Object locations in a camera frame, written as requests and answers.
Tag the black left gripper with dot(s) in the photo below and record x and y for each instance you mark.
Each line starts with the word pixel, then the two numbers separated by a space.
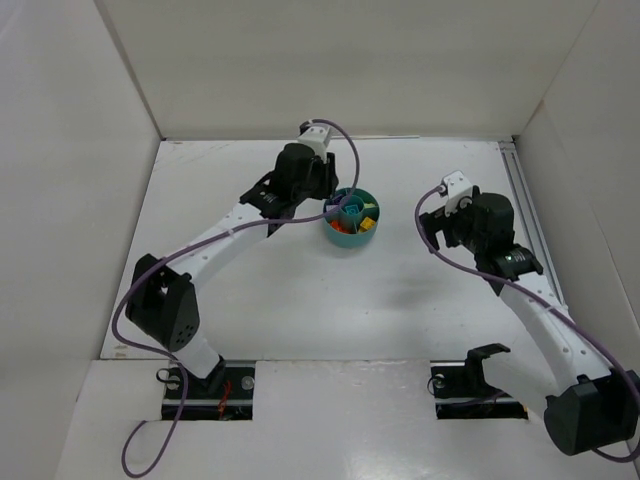
pixel 329 170

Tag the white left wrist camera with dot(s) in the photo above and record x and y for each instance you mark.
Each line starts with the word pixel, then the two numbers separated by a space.
pixel 316 136

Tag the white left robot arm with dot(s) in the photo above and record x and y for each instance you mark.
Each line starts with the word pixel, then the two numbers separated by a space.
pixel 164 303

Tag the lavender lego brick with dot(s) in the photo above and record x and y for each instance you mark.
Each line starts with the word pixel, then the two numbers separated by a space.
pixel 331 205

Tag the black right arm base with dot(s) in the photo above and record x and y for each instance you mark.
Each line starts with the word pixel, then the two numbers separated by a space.
pixel 461 392

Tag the orange teardrop lego plate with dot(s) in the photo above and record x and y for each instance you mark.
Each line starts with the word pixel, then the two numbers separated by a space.
pixel 343 228

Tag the yellow orange lego brick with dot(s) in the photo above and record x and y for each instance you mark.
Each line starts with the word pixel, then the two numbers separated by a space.
pixel 366 225

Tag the teal round divided container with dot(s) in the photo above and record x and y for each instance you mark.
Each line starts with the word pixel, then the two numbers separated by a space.
pixel 357 240

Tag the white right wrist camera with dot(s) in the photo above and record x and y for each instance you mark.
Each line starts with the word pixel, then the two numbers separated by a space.
pixel 455 187

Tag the teal flower lego piece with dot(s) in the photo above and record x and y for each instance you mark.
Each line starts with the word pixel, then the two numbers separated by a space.
pixel 353 207

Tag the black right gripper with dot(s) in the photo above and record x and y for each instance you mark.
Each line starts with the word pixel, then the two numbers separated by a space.
pixel 445 226

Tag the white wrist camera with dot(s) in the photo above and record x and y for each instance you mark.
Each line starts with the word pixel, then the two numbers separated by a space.
pixel 316 136
pixel 455 187

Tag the aluminium rail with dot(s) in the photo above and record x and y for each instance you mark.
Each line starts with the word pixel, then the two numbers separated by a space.
pixel 532 228

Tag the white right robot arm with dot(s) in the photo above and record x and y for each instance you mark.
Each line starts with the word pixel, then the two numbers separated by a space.
pixel 591 401

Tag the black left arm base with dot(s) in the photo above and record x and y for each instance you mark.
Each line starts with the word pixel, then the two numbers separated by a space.
pixel 231 400

